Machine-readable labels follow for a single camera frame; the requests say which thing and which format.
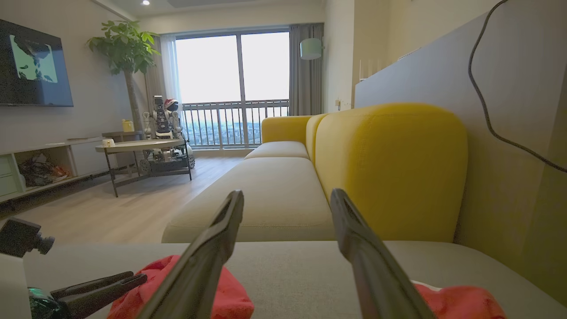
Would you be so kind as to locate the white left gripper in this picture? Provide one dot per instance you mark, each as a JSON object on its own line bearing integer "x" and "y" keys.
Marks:
{"x": 13, "y": 292}

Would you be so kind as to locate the red santa hat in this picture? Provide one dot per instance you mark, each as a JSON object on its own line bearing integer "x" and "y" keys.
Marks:
{"x": 170, "y": 103}

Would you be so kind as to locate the tall green potted plant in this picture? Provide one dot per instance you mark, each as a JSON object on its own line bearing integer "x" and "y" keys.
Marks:
{"x": 124, "y": 48}

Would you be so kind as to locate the large glass balcony window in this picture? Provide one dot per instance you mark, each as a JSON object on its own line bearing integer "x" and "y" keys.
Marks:
{"x": 208, "y": 66}

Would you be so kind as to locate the oval coffee table black legs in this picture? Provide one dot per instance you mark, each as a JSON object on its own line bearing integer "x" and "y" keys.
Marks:
{"x": 137, "y": 145}

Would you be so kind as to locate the dark shelf with toys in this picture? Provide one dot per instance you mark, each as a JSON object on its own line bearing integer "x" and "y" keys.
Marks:
{"x": 161, "y": 119}

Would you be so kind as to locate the small white cup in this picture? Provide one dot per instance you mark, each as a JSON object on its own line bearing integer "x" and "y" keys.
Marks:
{"x": 108, "y": 143}

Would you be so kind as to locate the sheer white curtain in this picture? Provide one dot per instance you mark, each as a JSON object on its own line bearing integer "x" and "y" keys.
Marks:
{"x": 170, "y": 66}

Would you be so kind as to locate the large yellow sofa back cushion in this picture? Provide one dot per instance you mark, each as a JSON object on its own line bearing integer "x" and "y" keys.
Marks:
{"x": 390, "y": 168}

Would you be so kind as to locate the small grey sofa seat cushion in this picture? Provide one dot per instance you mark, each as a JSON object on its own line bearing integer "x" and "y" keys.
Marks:
{"x": 279, "y": 149}

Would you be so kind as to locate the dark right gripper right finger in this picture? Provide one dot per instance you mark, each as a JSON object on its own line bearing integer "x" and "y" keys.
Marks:
{"x": 376, "y": 270}

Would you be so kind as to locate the dark mixed clutter pile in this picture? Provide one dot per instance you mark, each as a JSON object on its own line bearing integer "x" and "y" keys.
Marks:
{"x": 42, "y": 170}

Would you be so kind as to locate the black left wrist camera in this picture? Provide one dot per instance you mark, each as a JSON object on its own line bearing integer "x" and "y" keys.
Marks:
{"x": 20, "y": 237}

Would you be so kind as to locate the black wall television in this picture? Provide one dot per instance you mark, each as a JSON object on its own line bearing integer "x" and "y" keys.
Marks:
{"x": 35, "y": 66}

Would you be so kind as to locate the yellow sofa end cushion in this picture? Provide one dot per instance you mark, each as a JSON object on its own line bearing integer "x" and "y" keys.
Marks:
{"x": 283, "y": 128}

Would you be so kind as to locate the red shorts with white stripes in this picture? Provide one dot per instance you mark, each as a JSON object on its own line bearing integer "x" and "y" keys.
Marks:
{"x": 465, "y": 303}

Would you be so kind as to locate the white low television cabinet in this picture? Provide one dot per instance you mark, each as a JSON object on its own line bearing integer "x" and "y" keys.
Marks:
{"x": 84, "y": 155}

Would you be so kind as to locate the small yellow container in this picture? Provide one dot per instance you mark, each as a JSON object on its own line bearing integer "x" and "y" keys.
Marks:
{"x": 128, "y": 126}

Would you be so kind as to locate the grey balcony railing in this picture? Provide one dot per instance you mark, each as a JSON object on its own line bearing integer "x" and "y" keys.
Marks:
{"x": 234, "y": 103}

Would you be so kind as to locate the pale green lamp shade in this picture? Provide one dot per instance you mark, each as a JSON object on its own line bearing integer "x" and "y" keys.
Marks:
{"x": 310, "y": 48}

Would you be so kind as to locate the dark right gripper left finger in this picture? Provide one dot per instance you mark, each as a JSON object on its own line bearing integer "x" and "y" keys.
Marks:
{"x": 195, "y": 274}

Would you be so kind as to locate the grey window curtain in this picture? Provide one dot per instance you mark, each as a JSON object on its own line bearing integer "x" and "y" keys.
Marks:
{"x": 305, "y": 84}

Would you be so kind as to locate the narrow yellow sofa back cushion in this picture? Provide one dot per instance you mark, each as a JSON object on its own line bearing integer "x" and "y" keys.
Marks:
{"x": 311, "y": 137}

